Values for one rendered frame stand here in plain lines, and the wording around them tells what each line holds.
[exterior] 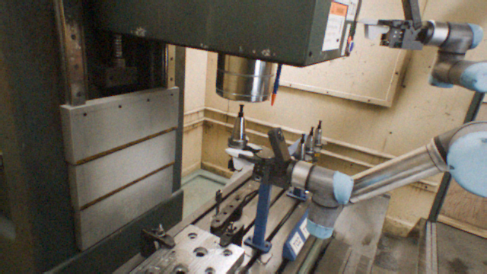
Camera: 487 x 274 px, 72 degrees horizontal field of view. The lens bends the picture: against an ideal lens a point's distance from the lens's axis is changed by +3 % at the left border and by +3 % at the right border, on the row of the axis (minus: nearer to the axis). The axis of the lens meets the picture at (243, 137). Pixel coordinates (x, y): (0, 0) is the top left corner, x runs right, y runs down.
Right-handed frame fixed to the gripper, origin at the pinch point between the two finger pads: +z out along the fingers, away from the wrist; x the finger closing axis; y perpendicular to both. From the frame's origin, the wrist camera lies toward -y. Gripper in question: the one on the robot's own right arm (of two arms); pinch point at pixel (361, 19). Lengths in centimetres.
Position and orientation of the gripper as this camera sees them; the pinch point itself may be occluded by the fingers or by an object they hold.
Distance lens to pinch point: 111.4
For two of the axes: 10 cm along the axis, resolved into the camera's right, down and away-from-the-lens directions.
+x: -0.2, -3.6, 9.3
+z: -9.9, -0.9, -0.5
